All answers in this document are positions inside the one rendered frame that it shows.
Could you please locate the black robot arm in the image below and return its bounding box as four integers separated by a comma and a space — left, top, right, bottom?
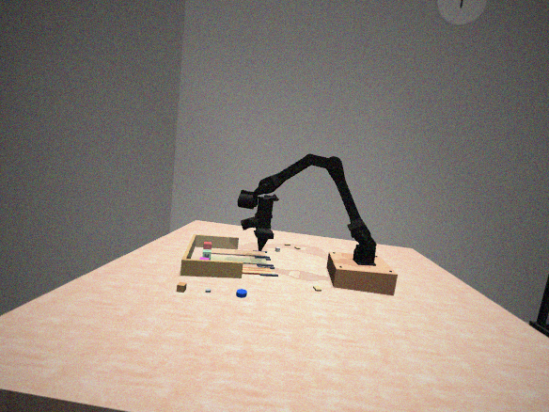
238, 153, 377, 266

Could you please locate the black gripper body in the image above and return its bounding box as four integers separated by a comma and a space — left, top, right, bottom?
256, 211, 274, 239

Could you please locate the beige strip with teal dots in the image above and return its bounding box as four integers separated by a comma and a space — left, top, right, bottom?
243, 258, 268, 264

